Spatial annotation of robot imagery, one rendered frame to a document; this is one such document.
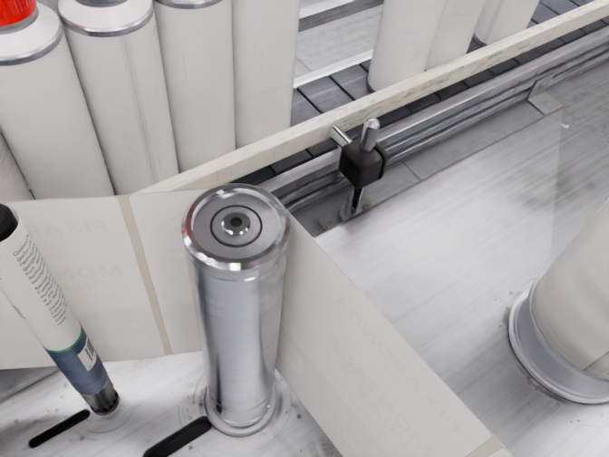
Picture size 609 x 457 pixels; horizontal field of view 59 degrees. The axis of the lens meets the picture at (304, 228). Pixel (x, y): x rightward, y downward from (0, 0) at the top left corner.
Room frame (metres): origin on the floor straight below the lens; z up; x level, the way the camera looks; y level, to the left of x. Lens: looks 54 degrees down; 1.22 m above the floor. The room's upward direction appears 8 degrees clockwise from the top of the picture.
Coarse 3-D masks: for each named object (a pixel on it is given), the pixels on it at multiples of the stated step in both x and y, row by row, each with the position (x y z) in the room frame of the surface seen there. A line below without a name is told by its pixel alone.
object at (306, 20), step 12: (336, 0) 0.43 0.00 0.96; (348, 0) 0.44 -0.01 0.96; (360, 0) 0.44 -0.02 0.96; (372, 0) 0.45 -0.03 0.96; (300, 12) 0.41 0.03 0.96; (312, 12) 0.41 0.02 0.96; (324, 12) 0.42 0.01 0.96; (336, 12) 0.43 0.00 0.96; (348, 12) 0.43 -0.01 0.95; (300, 24) 0.40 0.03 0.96; (312, 24) 0.41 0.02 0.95
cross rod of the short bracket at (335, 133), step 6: (336, 126) 0.33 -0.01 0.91; (330, 132) 0.33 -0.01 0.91; (336, 132) 0.33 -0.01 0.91; (342, 132) 0.33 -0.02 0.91; (330, 138) 0.33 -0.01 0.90; (336, 138) 0.32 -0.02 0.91; (342, 138) 0.32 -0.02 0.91; (348, 138) 0.32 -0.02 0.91; (336, 144) 0.32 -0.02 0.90; (342, 144) 0.32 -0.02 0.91
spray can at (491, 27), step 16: (496, 0) 0.53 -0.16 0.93; (512, 0) 0.52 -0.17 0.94; (528, 0) 0.52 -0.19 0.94; (480, 16) 0.54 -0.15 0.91; (496, 16) 0.52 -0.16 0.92; (512, 16) 0.52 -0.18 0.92; (528, 16) 0.52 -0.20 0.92; (480, 32) 0.53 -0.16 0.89; (496, 32) 0.52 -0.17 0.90; (512, 32) 0.52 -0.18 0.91
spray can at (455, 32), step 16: (448, 0) 0.46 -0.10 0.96; (464, 0) 0.46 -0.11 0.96; (480, 0) 0.46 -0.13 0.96; (448, 16) 0.46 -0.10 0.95; (464, 16) 0.46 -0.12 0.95; (448, 32) 0.46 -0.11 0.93; (464, 32) 0.46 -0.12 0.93; (432, 48) 0.46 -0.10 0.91; (448, 48) 0.46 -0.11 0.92; (464, 48) 0.47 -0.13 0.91; (432, 64) 0.46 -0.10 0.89
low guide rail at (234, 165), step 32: (608, 0) 0.59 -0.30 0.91; (544, 32) 0.51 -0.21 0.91; (448, 64) 0.43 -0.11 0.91; (480, 64) 0.45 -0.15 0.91; (384, 96) 0.38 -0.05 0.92; (416, 96) 0.40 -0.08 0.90; (288, 128) 0.32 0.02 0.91; (320, 128) 0.33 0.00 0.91; (224, 160) 0.27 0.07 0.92; (256, 160) 0.29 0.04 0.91
